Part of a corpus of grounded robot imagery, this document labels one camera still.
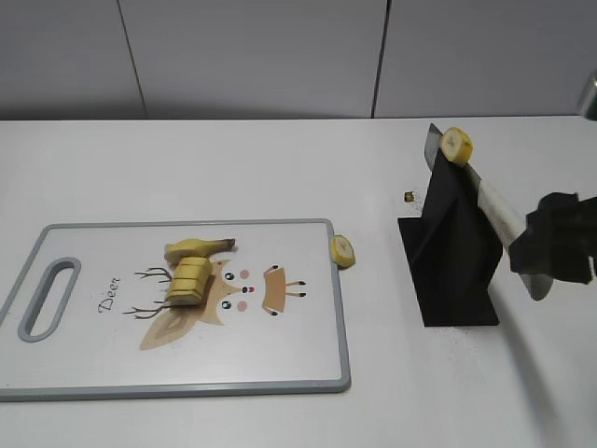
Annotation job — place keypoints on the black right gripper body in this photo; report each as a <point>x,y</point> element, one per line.
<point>583,223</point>

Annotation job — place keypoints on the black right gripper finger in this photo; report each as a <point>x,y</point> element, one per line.
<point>562,256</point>
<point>553,213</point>

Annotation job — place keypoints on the white handled kitchen knife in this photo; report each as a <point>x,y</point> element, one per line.
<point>506,222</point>

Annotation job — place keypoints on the banana slice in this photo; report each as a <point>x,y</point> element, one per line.
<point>456,146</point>
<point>342,252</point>

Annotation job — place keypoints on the banana end piece with stem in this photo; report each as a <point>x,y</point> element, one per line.
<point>197,248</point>

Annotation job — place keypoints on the banana slice beside board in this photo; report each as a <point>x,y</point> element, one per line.
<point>342,252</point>

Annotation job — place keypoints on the stack of banana slices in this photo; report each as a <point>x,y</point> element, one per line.
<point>191,276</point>

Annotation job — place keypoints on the black knife stand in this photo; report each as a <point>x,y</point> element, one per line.
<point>452,252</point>

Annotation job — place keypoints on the white deer cutting board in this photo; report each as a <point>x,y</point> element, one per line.
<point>86,318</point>

